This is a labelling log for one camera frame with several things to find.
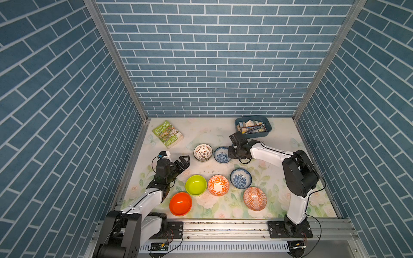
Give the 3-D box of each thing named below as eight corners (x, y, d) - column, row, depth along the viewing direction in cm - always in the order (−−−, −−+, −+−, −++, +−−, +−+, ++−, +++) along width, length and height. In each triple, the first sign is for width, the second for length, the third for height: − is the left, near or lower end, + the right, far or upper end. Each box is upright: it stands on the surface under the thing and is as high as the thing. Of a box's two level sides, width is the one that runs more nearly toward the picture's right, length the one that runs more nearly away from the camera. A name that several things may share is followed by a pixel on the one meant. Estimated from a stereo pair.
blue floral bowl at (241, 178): (231, 189, 88) (231, 186, 85) (229, 171, 95) (230, 167, 92) (251, 189, 88) (253, 186, 85) (248, 171, 95) (250, 168, 92)
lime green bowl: (185, 196, 86) (184, 193, 82) (187, 178, 92) (186, 174, 88) (206, 196, 86) (206, 193, 82) (207, 178, 92) (206, 175, 89)
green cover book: (153, 133, 114) (151, 129, 111) (168, 124, 120) (167, 120, 117) (168, 149, 105) (167, 146, 102) (184, 138, 111) (183, 135, 108)
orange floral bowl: (207, 196, 85) (207, 193, 82) (208, 178, 92) (208, 174, 89) (229, 196, 85) (229, 193, 82) (228, 178, 92) (228, 174, 89)
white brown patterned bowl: (193, 162, 98) (192, 157, 93) (194, 149, 105) (194, 143, 100) (212, 162, 98) (212, 157, 93) (212, 149, 105) (212, 143, 100)
